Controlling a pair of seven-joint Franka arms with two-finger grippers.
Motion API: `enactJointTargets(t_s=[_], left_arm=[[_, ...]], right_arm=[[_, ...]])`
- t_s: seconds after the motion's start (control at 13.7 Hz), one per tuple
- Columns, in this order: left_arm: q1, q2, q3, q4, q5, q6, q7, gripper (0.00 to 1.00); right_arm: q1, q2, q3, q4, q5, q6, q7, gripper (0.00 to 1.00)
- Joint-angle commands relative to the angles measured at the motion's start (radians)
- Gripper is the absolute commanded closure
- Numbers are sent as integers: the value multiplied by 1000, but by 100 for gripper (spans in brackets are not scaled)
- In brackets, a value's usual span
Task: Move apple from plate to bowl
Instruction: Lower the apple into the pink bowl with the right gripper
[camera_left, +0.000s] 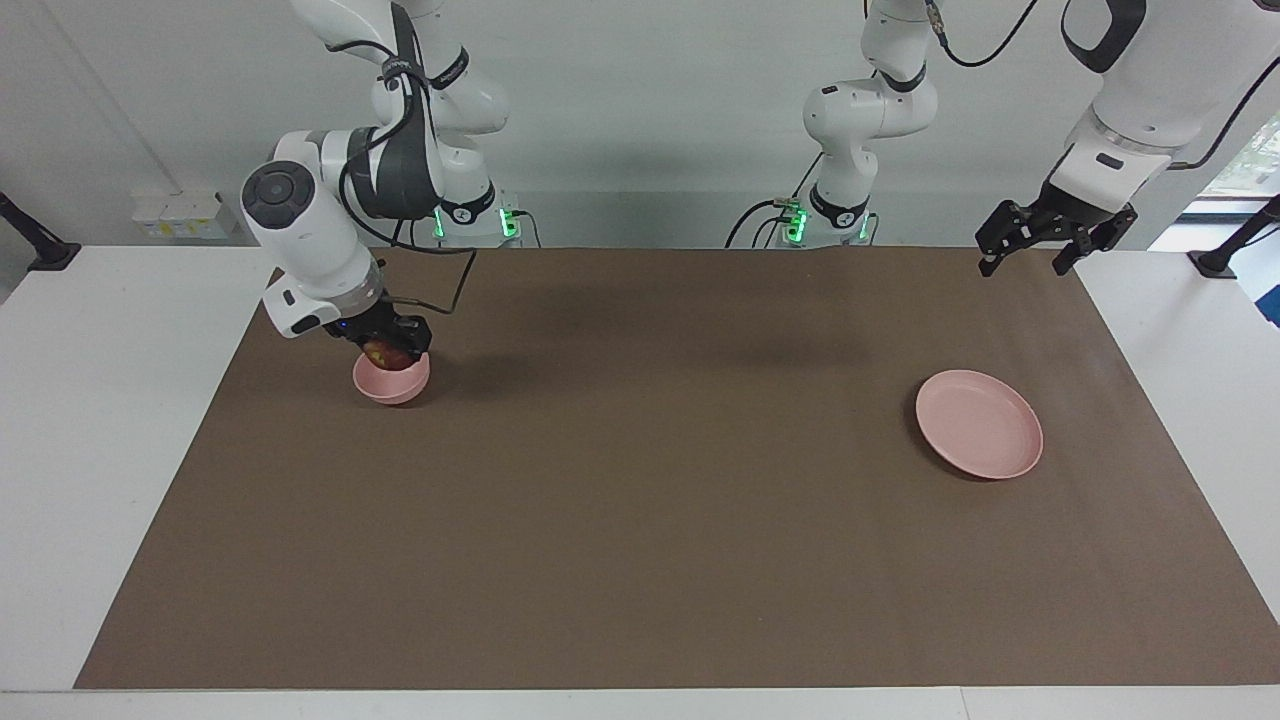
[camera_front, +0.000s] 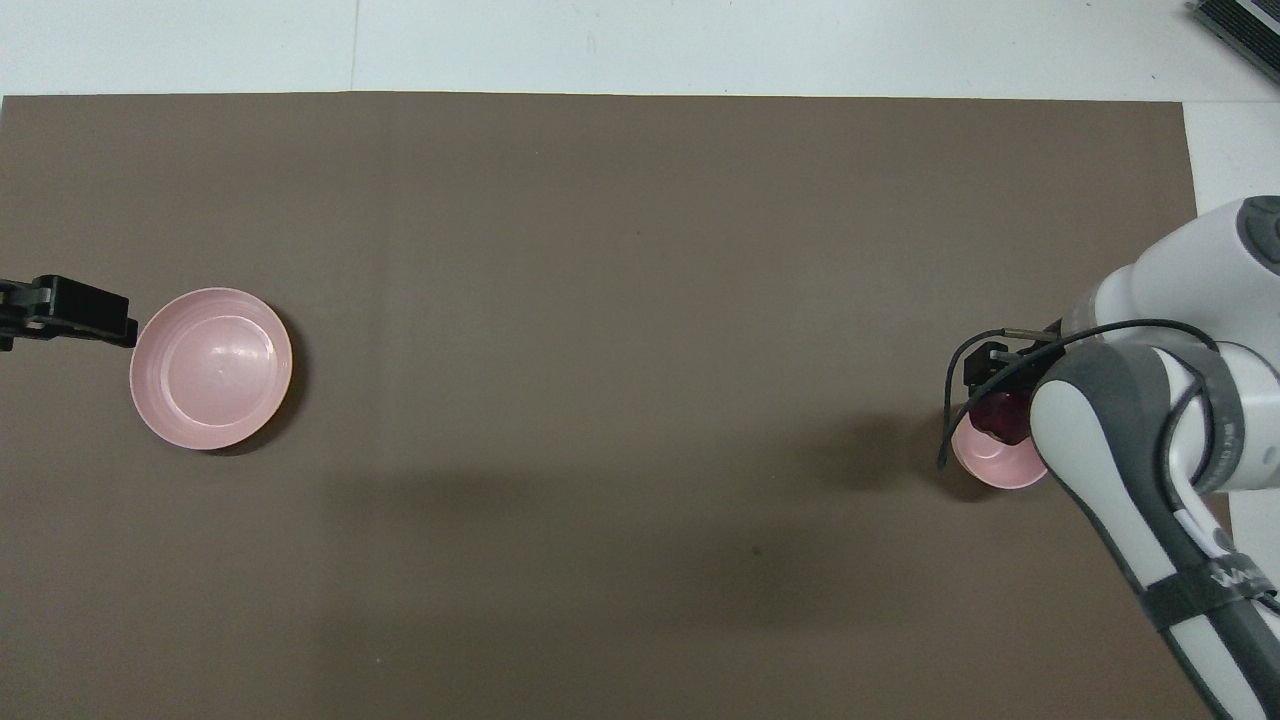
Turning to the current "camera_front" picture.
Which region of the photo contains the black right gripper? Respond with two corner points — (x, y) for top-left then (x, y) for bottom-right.
(964, 321), (1064, 397)

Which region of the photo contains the black ribbed device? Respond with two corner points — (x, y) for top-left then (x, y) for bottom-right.
(1192, 0), (1280, 87)

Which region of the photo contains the brown table mat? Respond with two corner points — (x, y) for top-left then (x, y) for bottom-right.
(0, 91), (1254, 720)

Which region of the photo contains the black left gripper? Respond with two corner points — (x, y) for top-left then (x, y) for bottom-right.
(0, 274), (139, 352)

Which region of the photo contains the pink plate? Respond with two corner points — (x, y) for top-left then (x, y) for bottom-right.
(129, 287), (295, 452)

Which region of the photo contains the pink bowl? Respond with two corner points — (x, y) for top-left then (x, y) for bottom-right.
(950, 394), (1052, 491)

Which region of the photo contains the dark red apple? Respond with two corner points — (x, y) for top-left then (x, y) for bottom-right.
(971, 391), (1037, 447)

